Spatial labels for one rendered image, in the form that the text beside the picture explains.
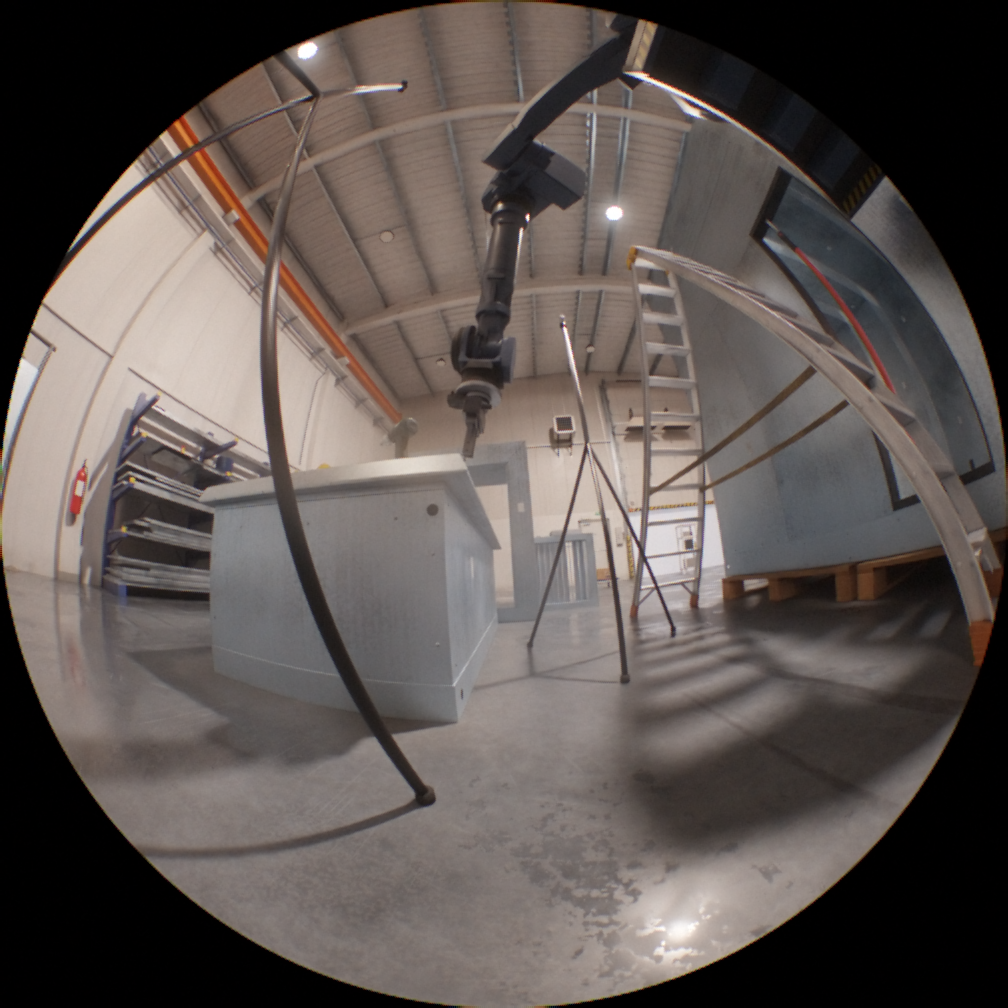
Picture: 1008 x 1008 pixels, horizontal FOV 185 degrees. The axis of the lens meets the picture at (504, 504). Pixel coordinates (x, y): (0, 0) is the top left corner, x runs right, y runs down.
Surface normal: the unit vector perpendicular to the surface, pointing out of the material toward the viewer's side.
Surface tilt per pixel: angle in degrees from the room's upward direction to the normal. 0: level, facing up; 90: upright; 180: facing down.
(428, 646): 90
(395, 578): 90
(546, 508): 90
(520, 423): 90
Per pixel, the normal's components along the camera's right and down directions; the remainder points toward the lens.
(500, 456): -0.10, -0.24
